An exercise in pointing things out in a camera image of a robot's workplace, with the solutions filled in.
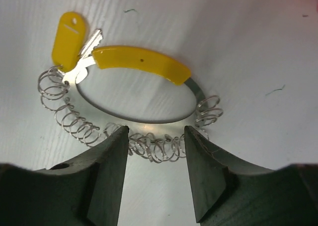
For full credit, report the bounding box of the key with yellow tag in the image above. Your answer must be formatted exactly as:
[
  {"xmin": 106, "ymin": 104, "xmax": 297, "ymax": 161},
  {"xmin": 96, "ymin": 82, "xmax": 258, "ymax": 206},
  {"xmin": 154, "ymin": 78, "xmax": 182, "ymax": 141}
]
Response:
[{"xmin": 52, "ymin": 11, "xmax": 103, "ymax": 84}]

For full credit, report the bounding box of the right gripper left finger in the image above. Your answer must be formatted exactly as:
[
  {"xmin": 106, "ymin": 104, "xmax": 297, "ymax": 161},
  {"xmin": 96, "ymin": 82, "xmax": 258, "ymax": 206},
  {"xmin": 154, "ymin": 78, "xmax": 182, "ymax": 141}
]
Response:
[{"xmin": 0, "ymin": 127, "xmax": 129, "ymax": 226}]

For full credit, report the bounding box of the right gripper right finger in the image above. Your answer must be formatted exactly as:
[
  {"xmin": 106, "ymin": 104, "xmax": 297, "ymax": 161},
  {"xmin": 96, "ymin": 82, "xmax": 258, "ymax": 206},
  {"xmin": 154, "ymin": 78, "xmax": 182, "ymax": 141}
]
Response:
[{"xmin": 184, "ymin": 126, "xmax": 318, "ymax": 226}]

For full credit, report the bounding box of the large keyring with yellow handle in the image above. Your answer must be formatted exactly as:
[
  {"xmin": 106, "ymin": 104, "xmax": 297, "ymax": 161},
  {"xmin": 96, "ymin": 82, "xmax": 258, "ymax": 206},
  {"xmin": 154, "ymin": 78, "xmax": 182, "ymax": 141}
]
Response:
[{"xmin": 37, "ymin": 45, "xmax": 223, "ymax": 163}]

